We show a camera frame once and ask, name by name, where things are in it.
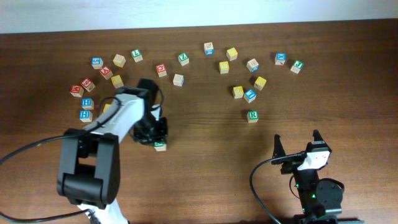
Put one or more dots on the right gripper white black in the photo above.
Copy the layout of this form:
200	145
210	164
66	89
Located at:
289	166

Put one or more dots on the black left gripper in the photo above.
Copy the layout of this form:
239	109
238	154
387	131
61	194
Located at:
157	137

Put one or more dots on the green r block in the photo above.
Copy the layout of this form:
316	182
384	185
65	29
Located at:
252	116
160	146

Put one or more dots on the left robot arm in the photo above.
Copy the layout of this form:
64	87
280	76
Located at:
89	174

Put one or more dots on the yellow block under arm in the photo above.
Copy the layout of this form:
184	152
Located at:
106	107

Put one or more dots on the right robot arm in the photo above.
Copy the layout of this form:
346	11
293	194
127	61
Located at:
320	198

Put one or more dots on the yellow block left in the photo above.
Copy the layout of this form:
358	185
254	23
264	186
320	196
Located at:
117	81

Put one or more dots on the blue P side block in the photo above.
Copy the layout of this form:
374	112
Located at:
178	80

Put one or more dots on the red Q block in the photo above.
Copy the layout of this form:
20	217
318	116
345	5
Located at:
161	70

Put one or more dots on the blue H block lower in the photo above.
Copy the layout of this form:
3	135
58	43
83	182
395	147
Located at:
85	116

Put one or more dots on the blue h block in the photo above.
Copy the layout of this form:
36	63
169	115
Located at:
87	104
85	116

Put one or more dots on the blue I leaf block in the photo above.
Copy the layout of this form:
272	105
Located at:
250	95

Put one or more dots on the blue H block upper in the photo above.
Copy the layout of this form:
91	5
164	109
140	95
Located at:
87	104

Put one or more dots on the yellow block tilted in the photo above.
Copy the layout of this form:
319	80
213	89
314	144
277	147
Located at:
260	83

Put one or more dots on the red A block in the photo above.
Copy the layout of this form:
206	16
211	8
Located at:
106	72

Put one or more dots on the plain wooden yellow block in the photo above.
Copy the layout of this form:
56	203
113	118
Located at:
119	60

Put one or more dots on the green L block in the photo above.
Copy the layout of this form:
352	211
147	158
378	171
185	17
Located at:
137	56

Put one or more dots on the red 9 block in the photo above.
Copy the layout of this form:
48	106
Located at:
87	84

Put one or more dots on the yellow block near centre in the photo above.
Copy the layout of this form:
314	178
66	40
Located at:
238	92

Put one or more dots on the green J block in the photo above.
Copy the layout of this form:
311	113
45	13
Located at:
297	66

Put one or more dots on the green Z block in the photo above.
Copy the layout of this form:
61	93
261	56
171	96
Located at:
183	59

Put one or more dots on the red M block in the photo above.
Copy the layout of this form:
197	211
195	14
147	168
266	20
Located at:
77	91

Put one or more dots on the blue S block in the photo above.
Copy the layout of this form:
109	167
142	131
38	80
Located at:
97	63

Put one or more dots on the blue X block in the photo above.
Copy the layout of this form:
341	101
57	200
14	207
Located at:
280	58

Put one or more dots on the blue D block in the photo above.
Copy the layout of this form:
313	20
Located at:
252	65

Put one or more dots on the blue block far centre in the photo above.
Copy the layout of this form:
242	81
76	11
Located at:
208	48

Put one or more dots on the yellow block far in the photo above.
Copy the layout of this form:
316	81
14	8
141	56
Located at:
232	54

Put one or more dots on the yellow block camera picture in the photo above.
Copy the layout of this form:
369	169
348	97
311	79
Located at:
224	67

